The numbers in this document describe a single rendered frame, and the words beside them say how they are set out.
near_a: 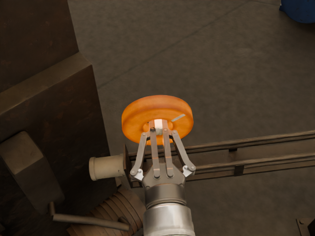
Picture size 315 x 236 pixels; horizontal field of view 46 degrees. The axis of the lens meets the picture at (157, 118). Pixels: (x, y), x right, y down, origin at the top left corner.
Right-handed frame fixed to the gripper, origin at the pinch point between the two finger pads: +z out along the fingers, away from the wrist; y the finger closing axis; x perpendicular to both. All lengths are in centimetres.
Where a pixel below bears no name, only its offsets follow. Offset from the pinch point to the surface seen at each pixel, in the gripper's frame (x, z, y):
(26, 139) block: -7.0, 1.2, -29.7
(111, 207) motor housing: -33.3, -6.6, -13.1
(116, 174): -19.1, -3.4, -10.6
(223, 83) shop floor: -91, 80, 43
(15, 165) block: -6.7, -5.4, -31.3
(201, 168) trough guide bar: -17.5, -4.3, 10.7
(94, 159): -17.8, 0.4, -15.9
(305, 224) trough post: -86, -1, 62
